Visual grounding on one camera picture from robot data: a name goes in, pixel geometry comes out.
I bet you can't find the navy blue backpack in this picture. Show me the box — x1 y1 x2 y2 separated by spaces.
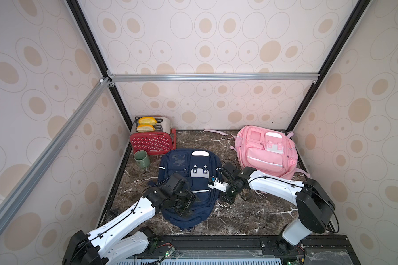
149 149 222 230

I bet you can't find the pink backpack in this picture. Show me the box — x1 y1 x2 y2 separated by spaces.
204 125 311 181

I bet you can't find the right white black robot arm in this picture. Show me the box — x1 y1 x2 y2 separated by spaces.
209 163 336 255

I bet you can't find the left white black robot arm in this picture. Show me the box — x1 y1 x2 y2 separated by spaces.
62 186 197 265

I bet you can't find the green mug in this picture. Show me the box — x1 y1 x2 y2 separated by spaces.
133 150 150 168

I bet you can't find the red dotted toaster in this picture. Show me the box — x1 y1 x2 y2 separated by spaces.
130 117 176 155

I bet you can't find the yellow toast slice front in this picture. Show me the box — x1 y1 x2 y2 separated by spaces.
136 124 155 132

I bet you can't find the yellow toast slice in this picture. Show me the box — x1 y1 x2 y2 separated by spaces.
136 124 155 132
136 117 158 125

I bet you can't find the yellow toast slice rear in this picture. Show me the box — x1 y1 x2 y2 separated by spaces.
136 117 158 125

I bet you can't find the left diagonal aluminium bar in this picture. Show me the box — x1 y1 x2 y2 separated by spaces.
0 77 111 236

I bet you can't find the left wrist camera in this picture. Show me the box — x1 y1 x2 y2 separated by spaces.
164 173 187 195

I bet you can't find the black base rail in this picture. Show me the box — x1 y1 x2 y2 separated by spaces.
122 235 360 265

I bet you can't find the horizontal aluminium frame bar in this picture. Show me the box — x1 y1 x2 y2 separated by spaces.
102 72 320 83

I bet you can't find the black left corner post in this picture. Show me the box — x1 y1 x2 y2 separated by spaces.
65 0 133 130

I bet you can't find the black corner post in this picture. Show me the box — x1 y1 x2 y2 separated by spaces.
65 0 133 130
286 0 371 131

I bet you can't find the black right corner post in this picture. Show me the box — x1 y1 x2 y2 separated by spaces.
286 0 371 131

